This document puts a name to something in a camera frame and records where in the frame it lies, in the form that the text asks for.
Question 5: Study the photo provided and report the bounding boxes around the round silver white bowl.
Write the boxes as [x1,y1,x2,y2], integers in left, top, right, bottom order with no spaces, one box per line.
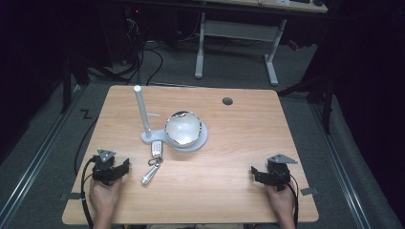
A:
[164,110,203,149]

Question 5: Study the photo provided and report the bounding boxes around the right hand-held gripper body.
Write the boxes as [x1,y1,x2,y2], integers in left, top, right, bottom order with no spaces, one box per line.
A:
[266,154,299,192]

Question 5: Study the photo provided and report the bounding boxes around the car key with silver keychain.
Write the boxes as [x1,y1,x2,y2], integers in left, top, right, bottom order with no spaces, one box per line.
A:
[140,140,164,186]

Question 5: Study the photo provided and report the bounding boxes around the metal floor rail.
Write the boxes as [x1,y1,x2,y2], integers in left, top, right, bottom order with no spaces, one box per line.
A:
[0,83,86,228]
[309,101,374,229]

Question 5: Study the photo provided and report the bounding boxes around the black floor cables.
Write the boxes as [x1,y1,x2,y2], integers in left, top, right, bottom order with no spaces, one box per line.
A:
[85,17,204,86]

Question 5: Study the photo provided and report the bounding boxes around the white frame wooden desk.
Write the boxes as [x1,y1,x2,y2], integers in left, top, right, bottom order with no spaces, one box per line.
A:
[193,0,330,87]

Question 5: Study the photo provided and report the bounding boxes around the grey tape piece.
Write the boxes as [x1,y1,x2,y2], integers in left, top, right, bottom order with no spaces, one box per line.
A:
[299,187,319,197]

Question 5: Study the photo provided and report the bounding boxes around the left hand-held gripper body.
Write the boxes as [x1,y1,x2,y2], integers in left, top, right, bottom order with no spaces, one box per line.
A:
[91,148,119,187]

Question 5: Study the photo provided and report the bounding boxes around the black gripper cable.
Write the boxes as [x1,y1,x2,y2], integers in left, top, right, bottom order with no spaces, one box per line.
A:
[79,156,97,229]
[288,173,301,229]

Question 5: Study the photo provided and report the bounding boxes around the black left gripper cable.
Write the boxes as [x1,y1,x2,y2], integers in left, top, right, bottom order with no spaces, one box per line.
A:
[79,156,97,229]

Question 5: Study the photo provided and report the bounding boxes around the person's left hand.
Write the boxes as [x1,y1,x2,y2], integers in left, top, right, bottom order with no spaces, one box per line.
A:
[88,177,124,221]

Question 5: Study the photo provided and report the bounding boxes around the person's right hand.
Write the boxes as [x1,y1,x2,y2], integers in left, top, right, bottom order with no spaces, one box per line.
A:
[265,180,297,221]

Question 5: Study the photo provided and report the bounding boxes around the black metal stand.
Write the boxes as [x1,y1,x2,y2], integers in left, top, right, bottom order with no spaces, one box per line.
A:
[276,63,338,135]
[58,47,92,115]

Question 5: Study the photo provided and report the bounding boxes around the white stand with pole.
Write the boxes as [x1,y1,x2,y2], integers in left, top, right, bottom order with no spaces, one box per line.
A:
[133,84,209,154]

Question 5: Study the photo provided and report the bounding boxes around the dark computer tower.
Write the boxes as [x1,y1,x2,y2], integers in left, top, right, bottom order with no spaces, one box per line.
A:
[97,5,145,66]

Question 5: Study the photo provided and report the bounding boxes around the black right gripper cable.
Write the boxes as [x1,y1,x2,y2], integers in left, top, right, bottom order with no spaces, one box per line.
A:
[288,173,301,229]

